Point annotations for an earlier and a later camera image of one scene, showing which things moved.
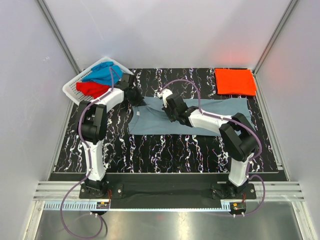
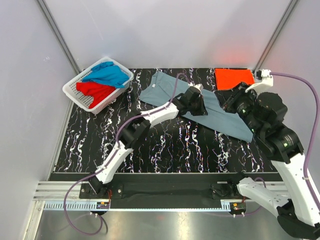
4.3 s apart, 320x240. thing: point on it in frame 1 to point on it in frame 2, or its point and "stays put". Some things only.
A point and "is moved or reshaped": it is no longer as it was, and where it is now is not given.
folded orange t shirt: x=235 y=82 stays put
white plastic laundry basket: x=70 y=89 stays put
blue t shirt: x=101 y=73 stays put
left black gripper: x=139 y=101 to x=201 y=111
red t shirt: x=92 y=89 stays put
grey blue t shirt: x=147 y=117 is moved or reshaped
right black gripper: x=166 y=110 to x=227 y=98
